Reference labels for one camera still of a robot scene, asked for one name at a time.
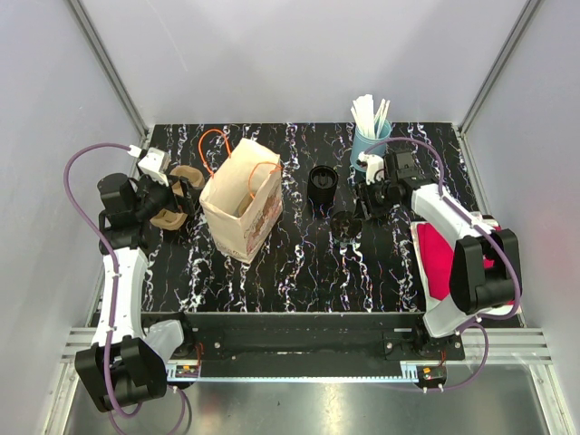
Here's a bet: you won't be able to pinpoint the red folded cloth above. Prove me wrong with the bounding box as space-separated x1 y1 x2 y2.
411 222 521 314

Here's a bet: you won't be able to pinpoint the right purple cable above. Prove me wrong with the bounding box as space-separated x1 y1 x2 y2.
364 137 525 393

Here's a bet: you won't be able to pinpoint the black ribbed cup with lid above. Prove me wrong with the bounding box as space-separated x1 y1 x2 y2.
307 165 338 208

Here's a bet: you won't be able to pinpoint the light blue cup holder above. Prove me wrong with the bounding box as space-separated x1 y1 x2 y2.
350 121 392 172

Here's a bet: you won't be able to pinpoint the white tray under cloth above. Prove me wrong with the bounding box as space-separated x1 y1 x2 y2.
410 213 522 321

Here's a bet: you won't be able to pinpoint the brown paper takeout bag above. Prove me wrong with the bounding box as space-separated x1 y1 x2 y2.
198 129 283 265

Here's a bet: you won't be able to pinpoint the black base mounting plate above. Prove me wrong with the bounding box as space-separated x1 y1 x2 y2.
141 313 465 382

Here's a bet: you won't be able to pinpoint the aluminium front rail frame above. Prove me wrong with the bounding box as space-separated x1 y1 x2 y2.
43 328 580 435

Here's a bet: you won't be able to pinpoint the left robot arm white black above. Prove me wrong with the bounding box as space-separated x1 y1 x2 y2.
74 173 200 412

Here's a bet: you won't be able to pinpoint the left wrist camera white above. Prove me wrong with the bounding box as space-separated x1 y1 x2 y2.
128 145 170 186

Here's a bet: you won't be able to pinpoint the purple cable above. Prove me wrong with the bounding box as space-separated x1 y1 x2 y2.
63 142 194 432
364 137 525 393

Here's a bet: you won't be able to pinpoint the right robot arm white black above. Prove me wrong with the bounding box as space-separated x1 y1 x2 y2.
357 151 521 360

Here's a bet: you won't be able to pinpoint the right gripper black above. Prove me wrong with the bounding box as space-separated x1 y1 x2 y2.
352 176 396 221

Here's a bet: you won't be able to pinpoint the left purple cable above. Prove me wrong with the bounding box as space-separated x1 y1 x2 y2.
63 142 194 432

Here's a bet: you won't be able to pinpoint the cardboard cup carrier left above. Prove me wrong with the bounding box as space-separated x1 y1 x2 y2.
150 165 205 231

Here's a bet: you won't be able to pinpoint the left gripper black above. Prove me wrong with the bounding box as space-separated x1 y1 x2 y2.
133 172 207 220

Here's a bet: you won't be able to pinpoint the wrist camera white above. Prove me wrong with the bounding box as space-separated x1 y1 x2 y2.
128 145 170 186
357 152 386 186

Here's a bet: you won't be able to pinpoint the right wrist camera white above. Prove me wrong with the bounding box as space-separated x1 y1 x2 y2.
357 152 386 186

